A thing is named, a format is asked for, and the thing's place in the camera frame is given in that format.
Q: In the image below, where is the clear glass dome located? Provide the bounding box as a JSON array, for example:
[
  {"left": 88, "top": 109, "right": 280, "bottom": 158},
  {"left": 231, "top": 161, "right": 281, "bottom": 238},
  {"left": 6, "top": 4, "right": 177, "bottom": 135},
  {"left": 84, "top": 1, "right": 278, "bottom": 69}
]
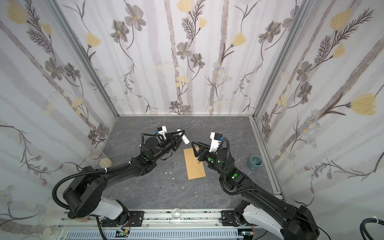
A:
[{"left": 171, "top": 208, "right": 182, "bottom": 220}]

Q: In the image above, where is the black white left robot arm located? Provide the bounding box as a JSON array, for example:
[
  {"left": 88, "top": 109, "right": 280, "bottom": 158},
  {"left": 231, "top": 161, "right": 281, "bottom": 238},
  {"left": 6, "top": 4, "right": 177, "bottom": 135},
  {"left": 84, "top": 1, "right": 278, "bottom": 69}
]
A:
[{"left": 52, "top": 130, "right": 186, "bottom": 227}]

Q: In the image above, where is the aluminium corner frame post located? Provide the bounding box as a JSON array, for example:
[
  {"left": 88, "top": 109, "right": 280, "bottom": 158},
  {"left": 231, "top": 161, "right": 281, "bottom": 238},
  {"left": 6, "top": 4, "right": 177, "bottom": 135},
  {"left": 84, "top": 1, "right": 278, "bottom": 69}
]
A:
[
  {"left": 252, "top": 0, "right": 315, "bottom": 119},
  {"left": 45, "top": 0, "right": 120, "bottom": 118}
]

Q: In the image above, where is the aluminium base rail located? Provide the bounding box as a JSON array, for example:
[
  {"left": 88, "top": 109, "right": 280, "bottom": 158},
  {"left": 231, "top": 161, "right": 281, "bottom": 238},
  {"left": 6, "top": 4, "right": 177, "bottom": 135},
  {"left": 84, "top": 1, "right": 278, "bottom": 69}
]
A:
[{"left": 56, "top": 208, "right": 305, "bottom": 232}]

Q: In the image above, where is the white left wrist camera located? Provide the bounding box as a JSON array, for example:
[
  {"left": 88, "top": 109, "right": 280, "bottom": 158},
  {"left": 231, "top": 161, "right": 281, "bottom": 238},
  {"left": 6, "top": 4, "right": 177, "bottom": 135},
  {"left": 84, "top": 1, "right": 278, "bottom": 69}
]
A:
[{"left": 155, "top": 126, "right": 167, "bottom": 141}]

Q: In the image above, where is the black corrugated cable bundle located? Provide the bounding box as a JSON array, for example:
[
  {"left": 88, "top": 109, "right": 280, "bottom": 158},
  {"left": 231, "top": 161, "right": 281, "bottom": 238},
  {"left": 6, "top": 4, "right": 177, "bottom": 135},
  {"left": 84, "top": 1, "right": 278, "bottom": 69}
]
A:
[{"left": 359, "top": 217, "right": 384, "bottom": 240}]

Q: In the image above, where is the aluminium corner frame post left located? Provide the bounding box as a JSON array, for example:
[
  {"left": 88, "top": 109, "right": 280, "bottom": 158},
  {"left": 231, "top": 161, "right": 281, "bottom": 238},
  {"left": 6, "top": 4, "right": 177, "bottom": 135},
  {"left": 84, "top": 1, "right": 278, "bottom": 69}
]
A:
[{"left": 45, "top": 0, "right": 120, "bottom": 118}]

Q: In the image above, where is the tan paper envelope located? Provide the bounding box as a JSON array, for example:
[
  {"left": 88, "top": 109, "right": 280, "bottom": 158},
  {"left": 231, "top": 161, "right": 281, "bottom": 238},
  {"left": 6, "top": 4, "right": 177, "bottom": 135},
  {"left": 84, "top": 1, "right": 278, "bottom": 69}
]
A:
[{"left": 184, "top": 148, "right": 206, "bottom": 180}]

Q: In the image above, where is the white glue stick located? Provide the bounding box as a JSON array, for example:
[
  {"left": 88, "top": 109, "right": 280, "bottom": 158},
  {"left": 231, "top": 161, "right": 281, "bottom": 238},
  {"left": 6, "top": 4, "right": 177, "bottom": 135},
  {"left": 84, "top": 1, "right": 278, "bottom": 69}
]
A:
[{"left": 178, "top": 129, "right": 190, "bottom": 145}]

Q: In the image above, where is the aluminium corner frame post right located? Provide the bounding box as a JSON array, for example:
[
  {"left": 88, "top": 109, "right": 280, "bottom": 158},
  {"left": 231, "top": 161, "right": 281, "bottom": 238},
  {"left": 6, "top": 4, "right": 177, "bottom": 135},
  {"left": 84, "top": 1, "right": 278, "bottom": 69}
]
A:
[{"left": 252, "top": 0, "right": 315, "bottom": 119}]

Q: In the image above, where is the white vented cable duct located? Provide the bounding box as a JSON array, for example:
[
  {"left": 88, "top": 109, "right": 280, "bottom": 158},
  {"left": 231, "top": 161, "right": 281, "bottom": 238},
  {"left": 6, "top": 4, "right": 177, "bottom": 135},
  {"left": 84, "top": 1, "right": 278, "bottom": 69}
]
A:
[{"left": 64, "top": 229, "right": 244, "bottom": 240}]

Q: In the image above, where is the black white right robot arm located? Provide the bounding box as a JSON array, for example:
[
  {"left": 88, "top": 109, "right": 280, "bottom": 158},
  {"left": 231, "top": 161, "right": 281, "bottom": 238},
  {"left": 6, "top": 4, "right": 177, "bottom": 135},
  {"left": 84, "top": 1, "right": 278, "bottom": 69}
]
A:
[{"left": 191, "top": 139, "right": 323, "bottom": 240}]

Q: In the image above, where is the teal ceramic cup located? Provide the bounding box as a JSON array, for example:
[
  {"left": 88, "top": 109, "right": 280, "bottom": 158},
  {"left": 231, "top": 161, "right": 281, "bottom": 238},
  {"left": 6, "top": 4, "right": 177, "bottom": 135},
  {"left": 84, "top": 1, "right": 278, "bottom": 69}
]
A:
[{"left": 247, "top": 155, "right": 264, "bottom": 171}]

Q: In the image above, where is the beige round ball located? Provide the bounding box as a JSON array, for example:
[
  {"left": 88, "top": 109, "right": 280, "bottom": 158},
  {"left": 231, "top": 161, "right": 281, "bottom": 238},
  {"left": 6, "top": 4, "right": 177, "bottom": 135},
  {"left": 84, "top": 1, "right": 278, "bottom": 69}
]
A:
[{"left": 99, "top": 158, "right": 113, "bottom": 169}]

